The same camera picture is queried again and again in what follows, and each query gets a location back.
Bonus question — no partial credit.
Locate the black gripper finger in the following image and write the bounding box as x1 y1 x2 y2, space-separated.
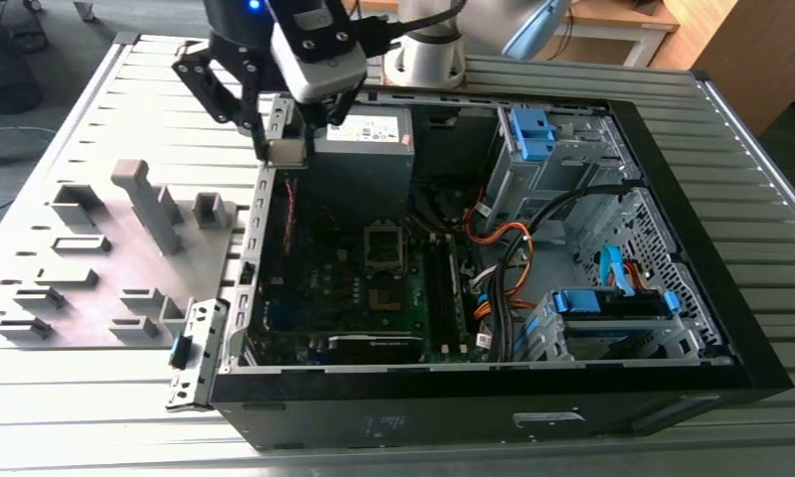
171 42 271 161
302 86 361 145

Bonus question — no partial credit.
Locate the CPU with silver top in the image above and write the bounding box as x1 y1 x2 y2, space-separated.
265 138 307 170

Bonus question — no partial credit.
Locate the metal socket cover frame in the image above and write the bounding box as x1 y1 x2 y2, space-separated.
362 218 410 274

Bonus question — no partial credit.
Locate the CPU socket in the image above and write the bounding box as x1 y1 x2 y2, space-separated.
366 282 406 314

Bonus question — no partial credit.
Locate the grey power supply unit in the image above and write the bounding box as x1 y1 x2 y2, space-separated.
282 101 418 200

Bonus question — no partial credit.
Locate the black cooler fan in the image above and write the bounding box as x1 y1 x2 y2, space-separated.
410 171 486 235

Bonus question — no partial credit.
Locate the black mesh trash bin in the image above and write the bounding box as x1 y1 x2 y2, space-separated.
0 0 50 116

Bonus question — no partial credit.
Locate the blue plastic drive latch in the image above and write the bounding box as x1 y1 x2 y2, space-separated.
520 137 560 162
510 107 558 139

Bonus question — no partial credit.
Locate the grey metal drive cage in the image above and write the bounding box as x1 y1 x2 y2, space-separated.
484 103 642 235

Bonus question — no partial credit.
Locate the green motherboard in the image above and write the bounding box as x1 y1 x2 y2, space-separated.
249 163 498 367

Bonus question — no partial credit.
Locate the black RAM slot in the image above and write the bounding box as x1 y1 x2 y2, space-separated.
426 233 450 357
445 233 473 357

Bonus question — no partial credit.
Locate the white framed wooden desk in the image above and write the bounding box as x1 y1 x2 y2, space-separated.
265 0 682 69

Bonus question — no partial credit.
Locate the black graphics card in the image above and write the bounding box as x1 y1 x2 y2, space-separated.
307 331 427 367

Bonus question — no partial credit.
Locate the grey parts rack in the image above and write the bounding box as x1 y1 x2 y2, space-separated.
0 157 253 353

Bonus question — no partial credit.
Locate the hard disk in blue carrier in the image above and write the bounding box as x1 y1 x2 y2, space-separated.
549 289 689 360

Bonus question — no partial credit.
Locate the black open PC case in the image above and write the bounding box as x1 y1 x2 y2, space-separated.
209 78 795 451

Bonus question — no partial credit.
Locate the wooden cabinet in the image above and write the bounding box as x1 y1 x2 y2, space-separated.
649 0 795 140

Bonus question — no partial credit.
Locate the grey metal disk bay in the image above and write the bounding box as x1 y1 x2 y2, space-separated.
513 286 735 367

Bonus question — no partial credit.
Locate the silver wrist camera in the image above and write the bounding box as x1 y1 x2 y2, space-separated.
270 9 371 104

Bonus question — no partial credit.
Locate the black camera cable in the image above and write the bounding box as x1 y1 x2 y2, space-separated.
354 0 470 57

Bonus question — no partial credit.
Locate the red black twisted wire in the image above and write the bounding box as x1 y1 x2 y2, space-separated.
277 176 301 279

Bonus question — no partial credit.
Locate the orange wire bundle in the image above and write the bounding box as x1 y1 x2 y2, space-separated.
464 221 538 319

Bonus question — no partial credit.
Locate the metal slot retainer bracket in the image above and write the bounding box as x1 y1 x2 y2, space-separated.
164 296 233 412

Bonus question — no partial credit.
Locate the blue black bracket clip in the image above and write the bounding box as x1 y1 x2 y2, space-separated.
169 334 199 370

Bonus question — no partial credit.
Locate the blue flat data wire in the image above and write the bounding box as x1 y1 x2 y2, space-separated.
598 244 633 300

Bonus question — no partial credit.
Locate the orange disk power wire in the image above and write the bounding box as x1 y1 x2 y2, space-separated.
625 260 650 297

